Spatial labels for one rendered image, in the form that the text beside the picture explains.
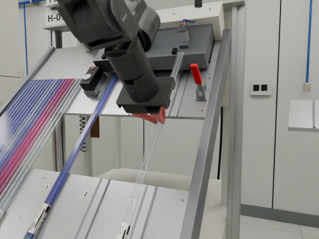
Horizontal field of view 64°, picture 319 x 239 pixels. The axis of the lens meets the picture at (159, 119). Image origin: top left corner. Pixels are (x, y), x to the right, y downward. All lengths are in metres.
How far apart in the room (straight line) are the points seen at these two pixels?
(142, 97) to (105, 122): 2.34
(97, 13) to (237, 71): 0.57
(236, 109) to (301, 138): 1.51
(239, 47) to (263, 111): 1.48
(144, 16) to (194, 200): 0.33
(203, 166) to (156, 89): 0.18
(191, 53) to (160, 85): 0.23
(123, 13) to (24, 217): 0.48
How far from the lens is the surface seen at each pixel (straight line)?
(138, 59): 0.40
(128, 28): 0.37
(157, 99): 0.44
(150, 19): 0.45
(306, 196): 2.43
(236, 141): 0.85
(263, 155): 2.32
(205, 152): 0.52
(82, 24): 0.38
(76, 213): 0.58
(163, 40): 0.76
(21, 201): 0.68
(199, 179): 0.49
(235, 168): 0.87
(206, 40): 0.71
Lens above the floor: 1.04
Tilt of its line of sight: 5 degrees down
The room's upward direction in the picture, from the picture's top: straight up
